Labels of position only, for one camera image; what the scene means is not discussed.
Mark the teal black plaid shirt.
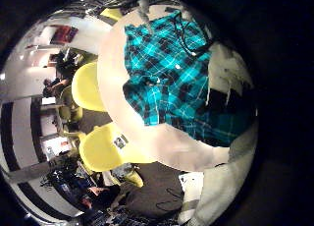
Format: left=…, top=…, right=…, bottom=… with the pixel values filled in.
left=122, top=10, right=253, bottom=147

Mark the yellow plastic chair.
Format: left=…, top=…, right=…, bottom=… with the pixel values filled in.
left=71, top=61, right=110, bottom=113
left=98, top=7, right=125, bottom=23

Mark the seated person in dark clothes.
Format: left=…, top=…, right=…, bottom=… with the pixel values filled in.
left=41, top=76, right=72, bottom=99

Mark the yellow chair with sticker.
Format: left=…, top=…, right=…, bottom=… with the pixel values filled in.
left=78, top=122, right=156, bottom=190

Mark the person in dark top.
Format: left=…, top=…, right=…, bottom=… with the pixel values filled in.
left=77, top=184, right=122, bottom=214

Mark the red wall poster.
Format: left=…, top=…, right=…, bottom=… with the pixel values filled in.
left=49, top=25, right=79, bottom=46

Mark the black floor cable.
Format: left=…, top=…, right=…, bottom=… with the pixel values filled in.
left=154, top=186, right=184, bottom=212

